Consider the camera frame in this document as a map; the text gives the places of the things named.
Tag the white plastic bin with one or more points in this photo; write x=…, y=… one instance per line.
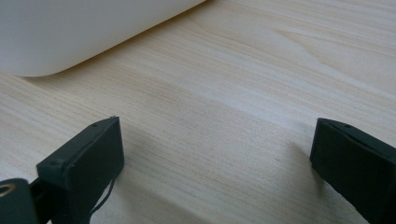
x=77, y=28

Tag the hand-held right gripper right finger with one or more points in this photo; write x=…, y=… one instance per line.
x=351, y=161

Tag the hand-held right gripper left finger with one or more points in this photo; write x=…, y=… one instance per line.
x=93, y=161

